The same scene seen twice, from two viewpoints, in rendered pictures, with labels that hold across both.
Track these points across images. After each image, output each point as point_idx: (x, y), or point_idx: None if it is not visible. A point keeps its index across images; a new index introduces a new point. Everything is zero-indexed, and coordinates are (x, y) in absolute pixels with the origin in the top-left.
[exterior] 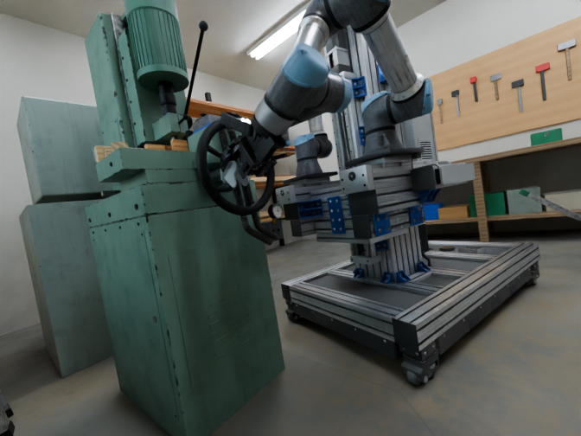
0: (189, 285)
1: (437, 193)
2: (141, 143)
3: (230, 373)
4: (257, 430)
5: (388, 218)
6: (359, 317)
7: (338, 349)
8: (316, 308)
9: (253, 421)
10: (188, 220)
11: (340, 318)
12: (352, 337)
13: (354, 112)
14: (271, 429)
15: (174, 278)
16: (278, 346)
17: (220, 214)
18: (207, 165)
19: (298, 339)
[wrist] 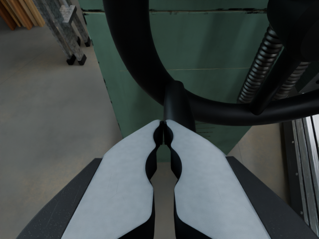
0: (145, 103)
1: None
2: None
3: (170, 151)
4: (166, 189)
5: None
6: (314, 221)
7: (277, 187)
8: (297, 148)
9: (169, 180)
10: (160, 30)
11: (302, 188)
12: (293, 206)
13: None
14: (172, 197)
15: (126, 95)
16: (226, 151)
17: (232, 27)
18: (138, 16)
19: (259, 141)
